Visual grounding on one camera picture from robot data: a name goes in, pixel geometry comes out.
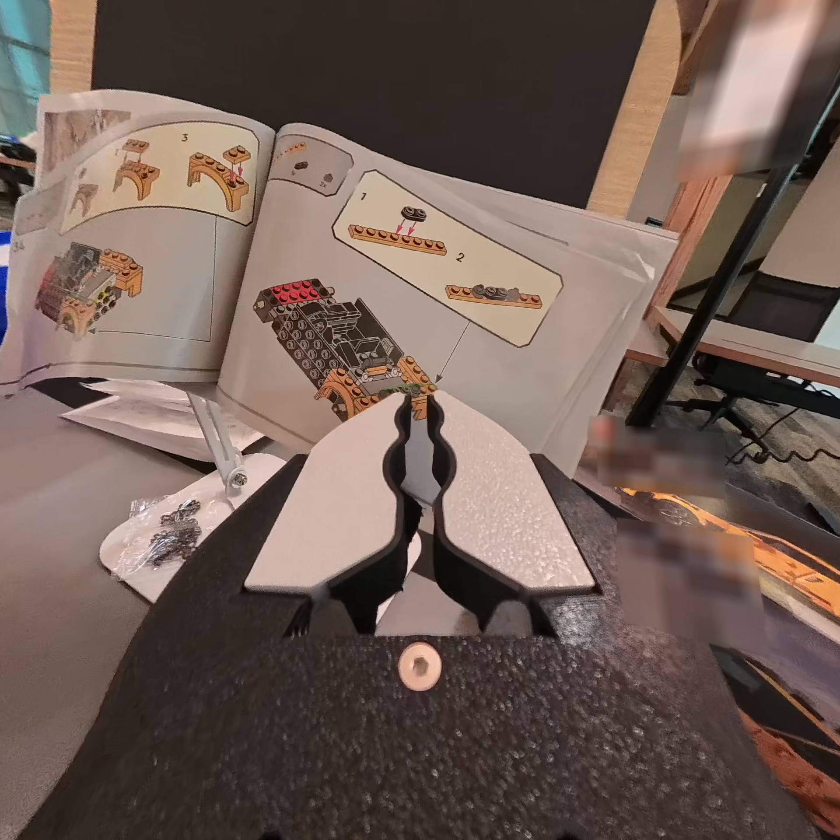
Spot black coiled cable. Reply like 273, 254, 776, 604
725, 436, 840, 468

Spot grey wood-edged desk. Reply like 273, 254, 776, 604
623, 305, 840, 388

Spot crumpled white paper bag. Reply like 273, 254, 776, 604
59, 377, 263, 463

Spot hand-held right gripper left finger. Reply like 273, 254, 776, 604
244, 392, 422, 636

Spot black metal pole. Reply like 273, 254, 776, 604
626, 164, 805, 431

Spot black wood-edged partition board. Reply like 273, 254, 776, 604
49, 0, 683, 212

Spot black office chair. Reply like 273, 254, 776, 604
692, 351, 840, 454

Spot black lego set box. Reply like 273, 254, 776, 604
577, 482, 840, 840

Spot lego instruction booklet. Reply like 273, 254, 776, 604
0, 88, 680, 476

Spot clear bag of small parts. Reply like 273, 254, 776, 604
110, 495, 206, 584

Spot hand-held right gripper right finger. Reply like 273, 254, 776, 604
427, 390, 597, 636

